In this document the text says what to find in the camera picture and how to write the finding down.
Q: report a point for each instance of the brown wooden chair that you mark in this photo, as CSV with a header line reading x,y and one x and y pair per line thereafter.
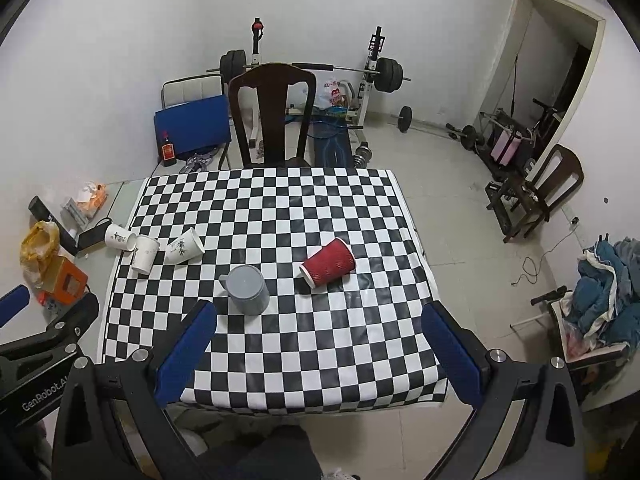
x,y
565,170

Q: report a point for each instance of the exercise machine frame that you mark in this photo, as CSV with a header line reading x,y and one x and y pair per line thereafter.
x,y
542,115

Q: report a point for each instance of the small barbell on floor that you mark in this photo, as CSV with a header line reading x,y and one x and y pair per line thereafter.
x,y
404,119

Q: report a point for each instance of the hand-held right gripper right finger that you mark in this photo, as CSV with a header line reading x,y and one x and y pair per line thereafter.
x,y
452,355

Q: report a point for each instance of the dark blue bench pad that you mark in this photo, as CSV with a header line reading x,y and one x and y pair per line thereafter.
x,y
330,146

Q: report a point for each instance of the pink box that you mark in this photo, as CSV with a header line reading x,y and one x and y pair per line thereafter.
x,y
505,149

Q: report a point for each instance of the blue board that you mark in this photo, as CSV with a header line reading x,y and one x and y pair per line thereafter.
x,y
192,125

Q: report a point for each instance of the orange cardboard box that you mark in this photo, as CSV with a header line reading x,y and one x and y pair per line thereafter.
x,y
67,280

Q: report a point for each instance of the red paper cup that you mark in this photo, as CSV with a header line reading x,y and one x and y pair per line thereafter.
x,y
330,262

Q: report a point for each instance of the orange snack bag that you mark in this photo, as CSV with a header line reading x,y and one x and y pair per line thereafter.
x,y
92,199

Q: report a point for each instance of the person's white shoe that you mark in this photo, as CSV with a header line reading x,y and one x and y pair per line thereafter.
x,y
342,475

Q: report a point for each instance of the dark bottle red label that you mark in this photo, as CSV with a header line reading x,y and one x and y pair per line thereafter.
x,y
168,152

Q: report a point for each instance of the yellow plastic bag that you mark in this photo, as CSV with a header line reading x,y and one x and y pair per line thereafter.
x,y
37,252

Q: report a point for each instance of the long barbell black plates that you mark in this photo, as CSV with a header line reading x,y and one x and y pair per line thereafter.
x,y
387,75

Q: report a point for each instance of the chrome dumbbell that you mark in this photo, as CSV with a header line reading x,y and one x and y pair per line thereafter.
x,y
363,156

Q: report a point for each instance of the grey mug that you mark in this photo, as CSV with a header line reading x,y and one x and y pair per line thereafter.
x,y
247,290

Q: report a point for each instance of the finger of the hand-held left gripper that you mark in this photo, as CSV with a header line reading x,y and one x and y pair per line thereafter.
x,y
14,306
70,319

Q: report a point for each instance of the white padded chrome chair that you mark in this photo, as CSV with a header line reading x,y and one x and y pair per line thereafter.
x,y
192,89

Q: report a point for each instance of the person's dark trouser leg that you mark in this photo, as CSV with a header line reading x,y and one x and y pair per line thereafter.
x,y
272,452

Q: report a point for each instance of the white door frame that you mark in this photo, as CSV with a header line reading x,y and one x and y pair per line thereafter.
x,y
520,20

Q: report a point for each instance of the grey clear packet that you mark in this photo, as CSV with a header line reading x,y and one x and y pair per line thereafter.
x,y
75,212

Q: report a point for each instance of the white weight bench rack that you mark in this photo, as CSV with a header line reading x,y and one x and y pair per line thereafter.
x,y
370,67

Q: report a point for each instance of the dark wooden chair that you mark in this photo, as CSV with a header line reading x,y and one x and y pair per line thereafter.
x,y
272,90

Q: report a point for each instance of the long black box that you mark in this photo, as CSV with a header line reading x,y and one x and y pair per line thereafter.
x,y
52,225

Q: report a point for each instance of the white red printed plastic bag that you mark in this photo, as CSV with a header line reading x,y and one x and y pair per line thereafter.
x,y
336,94

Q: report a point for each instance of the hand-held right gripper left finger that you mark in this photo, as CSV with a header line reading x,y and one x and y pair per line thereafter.
x,y
185,355

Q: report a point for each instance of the flat black device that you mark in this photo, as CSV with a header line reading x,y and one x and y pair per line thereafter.
x,y
92,240

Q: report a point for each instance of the white printed paper cup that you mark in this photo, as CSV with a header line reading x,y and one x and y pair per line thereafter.
x,y
184,246
119,237
145,254

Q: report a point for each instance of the plain white plastic bag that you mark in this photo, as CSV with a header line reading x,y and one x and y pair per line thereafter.
x,y
302,95

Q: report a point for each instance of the pile of blue clothes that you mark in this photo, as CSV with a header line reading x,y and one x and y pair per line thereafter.
x,y
610,300

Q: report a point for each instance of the black white checkered tablecloth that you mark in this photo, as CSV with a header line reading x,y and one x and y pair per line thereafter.
x,y
300,345

